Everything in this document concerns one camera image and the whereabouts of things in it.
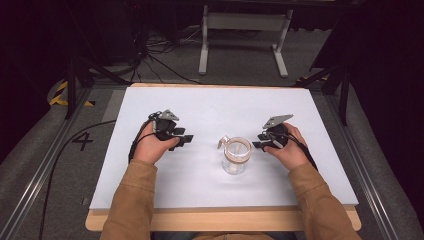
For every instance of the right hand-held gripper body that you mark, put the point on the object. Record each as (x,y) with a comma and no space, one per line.
(277,130)

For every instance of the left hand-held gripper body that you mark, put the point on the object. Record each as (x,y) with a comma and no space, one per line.
(164,126)

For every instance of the clear glass jar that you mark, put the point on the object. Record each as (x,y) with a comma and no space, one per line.
(236,154)

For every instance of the person's left hand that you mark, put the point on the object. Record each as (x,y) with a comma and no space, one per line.
(152,147)

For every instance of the person's right hand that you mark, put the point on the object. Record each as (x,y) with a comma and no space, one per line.
(290,151)

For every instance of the white table mat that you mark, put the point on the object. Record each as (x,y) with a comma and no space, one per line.
(213,180)

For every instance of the black tripod stand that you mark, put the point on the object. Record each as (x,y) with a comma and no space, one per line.
(335,80)
(85,63)

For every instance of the white metal stand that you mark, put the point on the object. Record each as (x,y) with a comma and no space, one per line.
(245,36)

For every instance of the yellow black hazard tape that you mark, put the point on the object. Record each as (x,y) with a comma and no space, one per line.
(61,95)

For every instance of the aluminium floor rail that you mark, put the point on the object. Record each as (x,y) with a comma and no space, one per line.
(361,166)
(36,173)

